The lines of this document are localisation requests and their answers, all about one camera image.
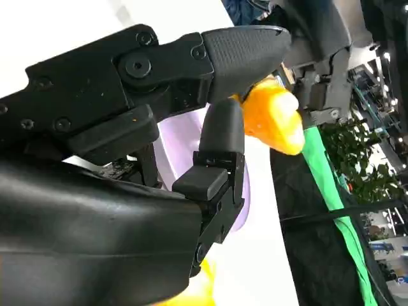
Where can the lilac plate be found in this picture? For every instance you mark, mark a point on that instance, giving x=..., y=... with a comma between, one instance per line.
x=178, y=150

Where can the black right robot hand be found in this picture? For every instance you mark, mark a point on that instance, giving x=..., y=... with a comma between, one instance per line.
x=79, y=223

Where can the orange and white bread roll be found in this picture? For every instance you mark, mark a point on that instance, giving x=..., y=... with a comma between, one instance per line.
x=274, y=124
x=205, y=287

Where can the green cloth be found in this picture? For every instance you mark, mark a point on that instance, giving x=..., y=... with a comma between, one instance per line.
x=322, y=178

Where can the green leafy plant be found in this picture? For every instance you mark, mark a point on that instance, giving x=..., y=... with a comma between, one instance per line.
x=357, y=159

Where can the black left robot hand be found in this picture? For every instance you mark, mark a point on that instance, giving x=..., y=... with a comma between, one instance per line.
x=318, y=95

